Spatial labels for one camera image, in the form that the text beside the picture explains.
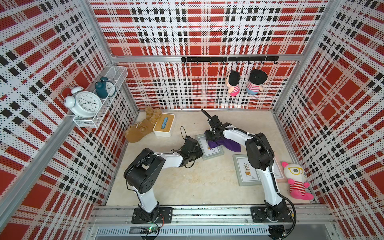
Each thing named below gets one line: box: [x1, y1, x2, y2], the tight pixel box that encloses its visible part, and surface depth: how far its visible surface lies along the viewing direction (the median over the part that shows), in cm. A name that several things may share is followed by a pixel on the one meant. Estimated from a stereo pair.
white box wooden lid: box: [153, 113, 176, 137], surface depth 107 cm
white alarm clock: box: [64, 86, 102, 119], surface depth 63 cm
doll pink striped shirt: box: [225, 70, 240, 97], surface depth 97 cm
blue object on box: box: [161, 117, 169, 129], surface depth 110 cm
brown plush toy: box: [124, 106, 163, 143], surface depth 105 cm
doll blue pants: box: [246, 69, 268, 95], surface depth 100 cm
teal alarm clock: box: [94, 76, 117, 99], surface depth 73 cm
